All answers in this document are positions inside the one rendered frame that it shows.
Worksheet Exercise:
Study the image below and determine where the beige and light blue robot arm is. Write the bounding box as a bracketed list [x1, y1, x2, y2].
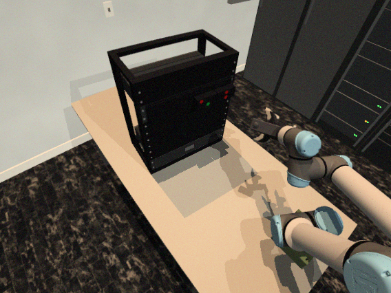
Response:
[250, 118, 391, 293]

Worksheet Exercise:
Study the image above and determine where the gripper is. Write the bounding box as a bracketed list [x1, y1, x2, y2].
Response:
[253, 107, 288, 142]

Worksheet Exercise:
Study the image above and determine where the black server rack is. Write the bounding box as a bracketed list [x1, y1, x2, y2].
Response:
[108, 29, 239, 175]

